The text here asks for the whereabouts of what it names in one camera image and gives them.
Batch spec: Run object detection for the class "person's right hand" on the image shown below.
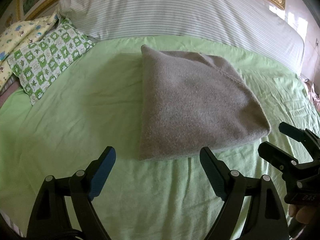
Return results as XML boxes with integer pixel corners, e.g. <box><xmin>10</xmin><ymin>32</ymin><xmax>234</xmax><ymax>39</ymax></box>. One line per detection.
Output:
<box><xmin>288</xmin><ymin>204</ymin><xmax>316</xmax><ymax>224</ymax></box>

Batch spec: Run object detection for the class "green checkered pillow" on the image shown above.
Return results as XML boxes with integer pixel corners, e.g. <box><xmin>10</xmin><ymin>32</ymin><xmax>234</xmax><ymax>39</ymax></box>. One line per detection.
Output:
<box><xmin>7</xmin><ymin>18</ymin><xmax>95</xmax><ymax>105</ymax></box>

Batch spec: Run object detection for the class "white striped duvet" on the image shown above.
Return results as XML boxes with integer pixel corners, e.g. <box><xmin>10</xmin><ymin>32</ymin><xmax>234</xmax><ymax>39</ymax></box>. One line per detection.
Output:
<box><xmin>59</xmin><ymin>0</ymin><xmax>304</xmax><ymax>74</ymax></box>

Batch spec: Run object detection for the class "yellow cartoon print pillow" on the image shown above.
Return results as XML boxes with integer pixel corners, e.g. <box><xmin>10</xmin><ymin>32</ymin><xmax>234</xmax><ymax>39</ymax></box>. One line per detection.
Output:
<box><xmin>1</xmin><ymin>10</ymin><xmax>58</xmax><ymax>94</ymax></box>

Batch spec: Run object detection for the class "beige knit sweater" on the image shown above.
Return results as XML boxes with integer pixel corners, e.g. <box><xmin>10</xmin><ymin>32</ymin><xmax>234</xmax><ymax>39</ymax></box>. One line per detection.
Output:
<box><xmin>139</xmin><ymin>45</ymin><xmax>271</xmax><ymax>160</ymax></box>

